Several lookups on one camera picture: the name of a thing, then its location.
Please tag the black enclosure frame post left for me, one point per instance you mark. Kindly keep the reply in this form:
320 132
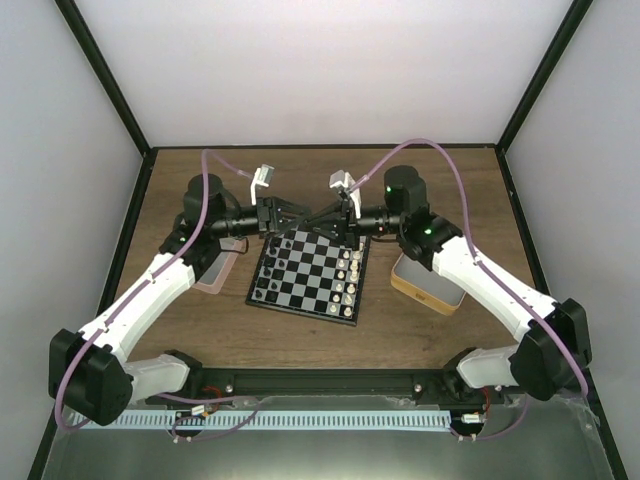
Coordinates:
93 54

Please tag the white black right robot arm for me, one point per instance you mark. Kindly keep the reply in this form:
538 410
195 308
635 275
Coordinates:
552 347

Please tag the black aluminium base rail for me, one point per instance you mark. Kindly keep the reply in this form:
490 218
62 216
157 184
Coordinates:
425 386

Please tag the gold metal tin tray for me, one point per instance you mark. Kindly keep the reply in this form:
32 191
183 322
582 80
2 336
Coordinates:
426 287

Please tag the pink metal tin tray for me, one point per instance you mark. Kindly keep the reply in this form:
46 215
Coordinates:
214 278

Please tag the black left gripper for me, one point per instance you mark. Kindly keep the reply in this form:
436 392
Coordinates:
266 205

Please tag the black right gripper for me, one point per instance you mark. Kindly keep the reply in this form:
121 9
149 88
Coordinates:
343 222

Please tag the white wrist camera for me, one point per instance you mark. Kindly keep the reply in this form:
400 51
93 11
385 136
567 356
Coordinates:
343 184
261 179

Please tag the black enclosure frame post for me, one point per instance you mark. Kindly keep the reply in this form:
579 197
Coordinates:
569 25
93 54

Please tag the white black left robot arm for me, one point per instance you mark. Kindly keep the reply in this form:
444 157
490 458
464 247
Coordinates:
90 371

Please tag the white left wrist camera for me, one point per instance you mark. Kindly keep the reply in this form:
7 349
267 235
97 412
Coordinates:
261 179

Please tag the black enclosure frame post right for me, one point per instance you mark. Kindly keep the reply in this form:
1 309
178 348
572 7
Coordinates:
569 25

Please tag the magnetic chess board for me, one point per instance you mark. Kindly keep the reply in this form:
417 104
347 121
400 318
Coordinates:
307 271

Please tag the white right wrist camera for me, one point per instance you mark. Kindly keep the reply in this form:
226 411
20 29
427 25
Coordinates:
343 184

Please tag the light blue slotted cable duct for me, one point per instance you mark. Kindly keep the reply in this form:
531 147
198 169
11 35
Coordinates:
403 420

